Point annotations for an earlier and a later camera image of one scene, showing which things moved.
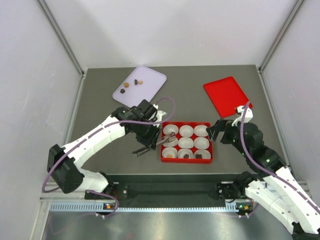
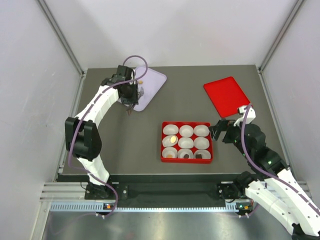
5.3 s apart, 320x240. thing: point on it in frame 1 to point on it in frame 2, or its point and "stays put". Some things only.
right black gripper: (220, 125) stays put
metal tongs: (168, 137) to (140, 93)
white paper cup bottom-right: (205, 154) stays put
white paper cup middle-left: (171, 144) stays put
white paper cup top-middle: (186, 131) stays put
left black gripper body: (145, 132) to (132, 94)
